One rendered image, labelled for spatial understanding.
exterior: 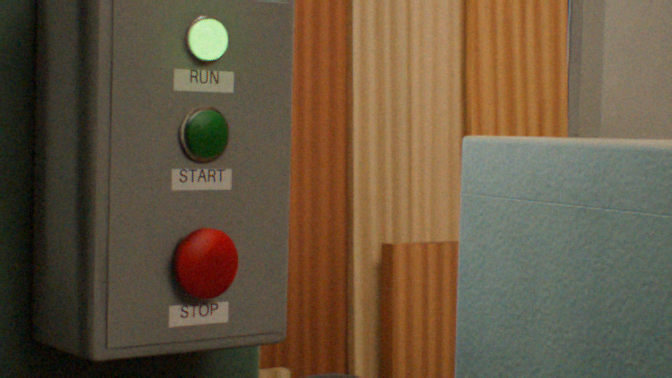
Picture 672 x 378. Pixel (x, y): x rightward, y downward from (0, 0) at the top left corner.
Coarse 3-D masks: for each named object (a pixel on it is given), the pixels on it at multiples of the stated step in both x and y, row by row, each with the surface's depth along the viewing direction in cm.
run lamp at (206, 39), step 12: (192, 24) 55; (204, 24) 55; (216, 24) 55; (192, 36) 55; (204, 36) 55; (216, 36) 55; (192, 48) 55; (204, 48) 55; (216, 48) 55; (204, 60) 55; (216, 60) 56
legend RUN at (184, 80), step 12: (180, 72) 55; (192, 72) 55; (204, 72) 56; (216, 72) 56; (228, 72) 56; (180, 84) 55; (192, 84) 55; (204, 84) 56; (216, 84) 56; (228, 84) 56
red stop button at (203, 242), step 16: (192, 240) 55; (208, 240) 55; (224, 240) 56; (176, 256) 55; (192, 256) 55; (208, 256) 55; (224, 256) 56; (176, 272) 55; (192, 272) 55; (208, 272) 55; (224, 272) 56; (192, 288) 55; (208, 288) 55; (224, 288) 56
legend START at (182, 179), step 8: (176, 176) 55; (184, 176) 55; (192, 176) 56; (200, 176) 56; (208, 176) 56; (216, 176) 56; (224, 176) 57; (176, 184) 55; (184, 184) 55; (192, 184) 56; (200, 184) 56; (208, 184) 56; (216, 184) 56; (224, 184) 57
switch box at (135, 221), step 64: (64, 0) 55; (128, 0) 53; (192, 0) 55; (256, 0) 57; (64, 64) 55; (128, 64) 53; (192, 64) 55; (256, 64) 57; (64, 128) 55; (128, 128) 54; (256, 128) 58; (64, 192) 55; (128, 192) 54; (192, 192) 56; (256, 192) 58; (64, 256) 55; (128, 256) 54; (256, 256) 58; (64, 320) 55; (128, 320) 54; (256, 320) 58
